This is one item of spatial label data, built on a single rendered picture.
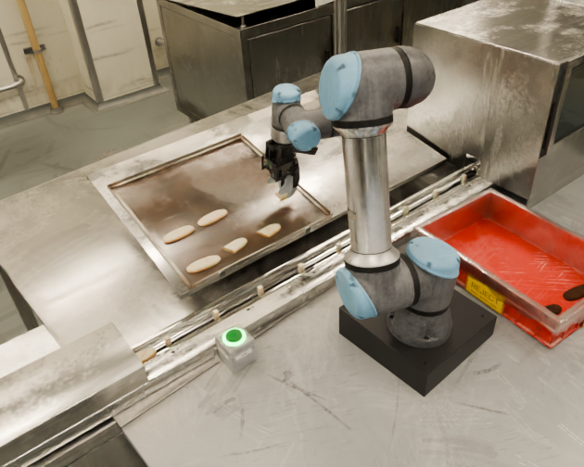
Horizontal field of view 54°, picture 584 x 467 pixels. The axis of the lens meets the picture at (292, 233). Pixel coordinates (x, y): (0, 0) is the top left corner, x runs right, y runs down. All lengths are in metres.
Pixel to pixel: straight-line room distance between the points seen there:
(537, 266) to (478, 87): 0.58
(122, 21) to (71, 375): 3.77
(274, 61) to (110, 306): 2.10
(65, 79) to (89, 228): 3.22
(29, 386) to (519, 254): 1.32
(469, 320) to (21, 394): 1.03
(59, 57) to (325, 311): 3.90
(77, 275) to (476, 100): 1.34
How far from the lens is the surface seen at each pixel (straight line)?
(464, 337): 1.40
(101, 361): 1.38
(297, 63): 3.51
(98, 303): 1.68
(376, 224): 1.13
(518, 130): 1.87
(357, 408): 1.33
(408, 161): 2.00
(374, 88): 1.06
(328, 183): 1.85
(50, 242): 1.98
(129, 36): 4.89
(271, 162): 1.60
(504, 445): 1.33
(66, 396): 1.35
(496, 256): 1.74
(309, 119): 1.44
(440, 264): 1.21
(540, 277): 1.71
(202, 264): 1.58
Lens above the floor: 1.90
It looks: 37 degrees down
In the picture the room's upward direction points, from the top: 4 degrees counter-clockwise
